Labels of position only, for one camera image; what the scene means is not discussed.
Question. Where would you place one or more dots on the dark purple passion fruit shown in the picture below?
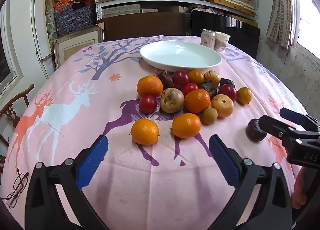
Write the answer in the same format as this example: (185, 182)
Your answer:
(166, 80)

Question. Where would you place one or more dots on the small striped pepino back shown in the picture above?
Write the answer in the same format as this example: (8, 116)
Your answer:
(213, 77)

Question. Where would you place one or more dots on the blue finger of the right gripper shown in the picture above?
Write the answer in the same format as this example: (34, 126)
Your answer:
(277, 128)
(308, 122)

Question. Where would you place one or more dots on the purple mangosteen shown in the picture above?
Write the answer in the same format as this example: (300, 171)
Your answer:
(253, 131)

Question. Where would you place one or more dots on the checkered curtain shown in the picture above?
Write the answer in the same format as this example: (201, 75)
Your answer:
(280, 27)

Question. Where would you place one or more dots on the small red tomato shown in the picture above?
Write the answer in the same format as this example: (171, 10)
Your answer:
(147, 104)
(189, 87)

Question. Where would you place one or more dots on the person's right hand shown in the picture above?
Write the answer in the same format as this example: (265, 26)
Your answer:
(298, 197)

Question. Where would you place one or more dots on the dark wooden cabinet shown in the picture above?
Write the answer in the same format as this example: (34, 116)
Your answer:
(146, 24)

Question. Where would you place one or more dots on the pink drink can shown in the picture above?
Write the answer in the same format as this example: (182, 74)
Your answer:
(208, 38)

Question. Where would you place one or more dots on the large red plum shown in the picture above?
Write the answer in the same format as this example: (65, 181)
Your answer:
(180, 79)

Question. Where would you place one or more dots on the dark wrinkled passion fruit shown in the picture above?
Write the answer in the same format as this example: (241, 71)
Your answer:
(207, 86)

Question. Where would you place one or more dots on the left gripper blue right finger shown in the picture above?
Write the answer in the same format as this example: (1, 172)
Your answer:
(226, 160)

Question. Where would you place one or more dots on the eyeglasses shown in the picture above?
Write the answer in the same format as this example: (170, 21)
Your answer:
(18, 187)

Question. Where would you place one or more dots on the striped yellow pepino melon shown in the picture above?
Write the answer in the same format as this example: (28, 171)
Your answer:
(172, 100)

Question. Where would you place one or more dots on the wooden chair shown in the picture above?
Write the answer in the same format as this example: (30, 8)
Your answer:
(11, 112)

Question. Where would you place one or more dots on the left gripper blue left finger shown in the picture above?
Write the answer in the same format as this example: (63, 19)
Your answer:
(89, 160)

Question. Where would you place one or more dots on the framed picture leaning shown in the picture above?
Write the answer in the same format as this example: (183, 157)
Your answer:
(66, 46)

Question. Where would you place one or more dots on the white oval plate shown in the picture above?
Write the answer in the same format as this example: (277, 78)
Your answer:
(179, 55)

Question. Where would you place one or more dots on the blue patterned boxes stack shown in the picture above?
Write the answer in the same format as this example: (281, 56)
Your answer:
(73, 15)

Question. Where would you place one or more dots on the small yellow orange fruit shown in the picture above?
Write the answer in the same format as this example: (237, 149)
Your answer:
(196, 76)

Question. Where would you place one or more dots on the pink deer print tablecloth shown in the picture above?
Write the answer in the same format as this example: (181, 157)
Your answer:
(158, 172)

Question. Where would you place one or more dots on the large orange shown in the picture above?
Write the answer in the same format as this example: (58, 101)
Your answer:
(197, 101)
(149, 85)

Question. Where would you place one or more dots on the small brown longan fruit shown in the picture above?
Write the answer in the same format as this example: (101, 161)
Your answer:
(209, 115)

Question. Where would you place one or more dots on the white paper cup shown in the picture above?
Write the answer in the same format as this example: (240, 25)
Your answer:
(221, 41)

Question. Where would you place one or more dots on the orange persimmon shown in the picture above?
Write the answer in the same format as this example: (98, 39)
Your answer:
(223, 105)

